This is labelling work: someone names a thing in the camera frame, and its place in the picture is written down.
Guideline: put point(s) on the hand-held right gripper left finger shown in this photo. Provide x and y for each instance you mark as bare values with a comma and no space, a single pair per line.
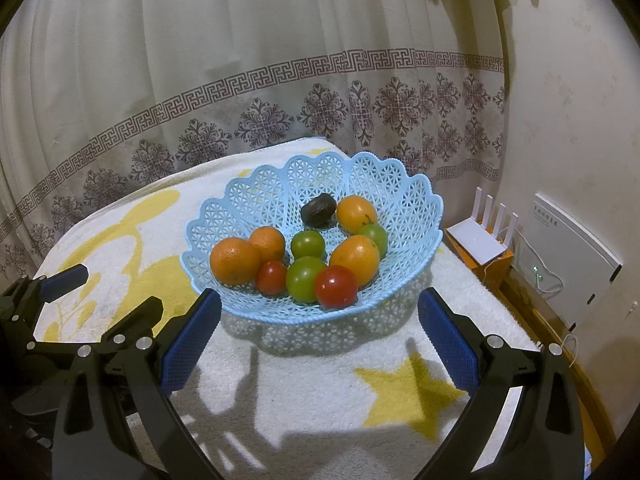
192,345

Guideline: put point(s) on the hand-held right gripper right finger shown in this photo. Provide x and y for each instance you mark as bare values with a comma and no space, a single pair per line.
450,345

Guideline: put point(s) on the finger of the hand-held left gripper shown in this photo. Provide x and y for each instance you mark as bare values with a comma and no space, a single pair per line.
65,280
140,317

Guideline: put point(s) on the textured mandarin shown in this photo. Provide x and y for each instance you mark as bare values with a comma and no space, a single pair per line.
235,261

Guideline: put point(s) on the red tomato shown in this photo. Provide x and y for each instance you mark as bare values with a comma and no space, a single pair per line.
271,277
336,286

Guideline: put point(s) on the small green tomato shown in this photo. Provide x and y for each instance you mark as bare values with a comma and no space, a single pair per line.
377,240

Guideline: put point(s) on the large smooth orange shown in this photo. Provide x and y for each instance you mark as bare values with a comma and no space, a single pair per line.
355,259

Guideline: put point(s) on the small mandarin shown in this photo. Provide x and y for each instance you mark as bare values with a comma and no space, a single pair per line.
270,242

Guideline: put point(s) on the light blue lattice basket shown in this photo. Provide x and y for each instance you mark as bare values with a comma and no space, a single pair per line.
240,200

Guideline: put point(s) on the round smooth orange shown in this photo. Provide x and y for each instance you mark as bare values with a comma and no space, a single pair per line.
356,214

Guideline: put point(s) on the dark brown wrinkled fruit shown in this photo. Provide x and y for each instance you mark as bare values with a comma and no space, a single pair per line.
317,210

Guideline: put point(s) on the orange wooden box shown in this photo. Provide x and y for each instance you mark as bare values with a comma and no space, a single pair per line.
492,274

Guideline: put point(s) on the white router with antennas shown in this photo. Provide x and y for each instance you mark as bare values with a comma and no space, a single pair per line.
475,237

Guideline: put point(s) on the white towel with yellow print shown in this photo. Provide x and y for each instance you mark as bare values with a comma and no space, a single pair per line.
310,385

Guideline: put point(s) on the cream patterned curtain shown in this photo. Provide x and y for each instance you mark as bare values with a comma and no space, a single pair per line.
200,60

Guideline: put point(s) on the brown wooden rail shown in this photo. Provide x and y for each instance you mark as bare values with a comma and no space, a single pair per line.
550,340

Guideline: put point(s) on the white wall box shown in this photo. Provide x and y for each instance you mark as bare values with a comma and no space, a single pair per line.
570,260

